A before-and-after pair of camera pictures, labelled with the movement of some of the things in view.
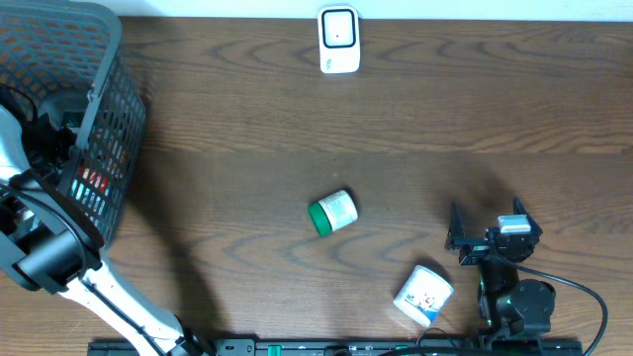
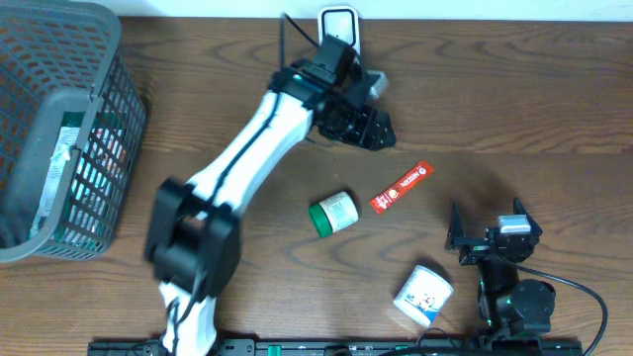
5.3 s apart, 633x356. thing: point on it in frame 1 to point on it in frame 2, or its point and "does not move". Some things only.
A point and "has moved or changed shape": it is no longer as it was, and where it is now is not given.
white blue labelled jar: x=423 y=295 does not move
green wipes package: x=98 y=173 has moved or changed shape
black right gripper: x=476 y=248 does not move
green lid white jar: x=335 y=212 does not move
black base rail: x=348 y=347 does not move
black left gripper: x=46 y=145 to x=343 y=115
